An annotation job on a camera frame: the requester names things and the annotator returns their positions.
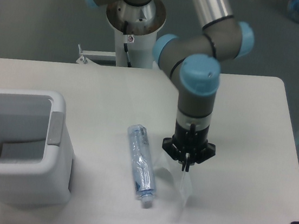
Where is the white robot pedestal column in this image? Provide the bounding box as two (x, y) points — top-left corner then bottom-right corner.
(106, 0), (166, 57)

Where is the crushed clear plastic bottle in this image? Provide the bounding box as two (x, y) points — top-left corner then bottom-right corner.
(127, 124), (156, 209)

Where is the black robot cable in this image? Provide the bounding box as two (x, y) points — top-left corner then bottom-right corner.
(118, 21), (138, 68)

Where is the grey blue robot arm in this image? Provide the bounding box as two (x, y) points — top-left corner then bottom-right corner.
(86, 0), (255, 172)

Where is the white pedestal base frame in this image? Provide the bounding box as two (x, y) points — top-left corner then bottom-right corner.
(75, 43), (163, 74)

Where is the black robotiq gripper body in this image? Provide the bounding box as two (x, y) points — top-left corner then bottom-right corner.
(172, 122), (209, 157)

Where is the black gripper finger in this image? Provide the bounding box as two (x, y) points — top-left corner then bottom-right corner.
(185, 143), (216, 172)
(162, 137), (187, 171)

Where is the clear plastic wrapper bag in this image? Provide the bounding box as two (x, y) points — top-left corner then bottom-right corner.
(146, 150), (197, 209)

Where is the white trash can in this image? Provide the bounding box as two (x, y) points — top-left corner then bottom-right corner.
(0, 88), (75, 206)

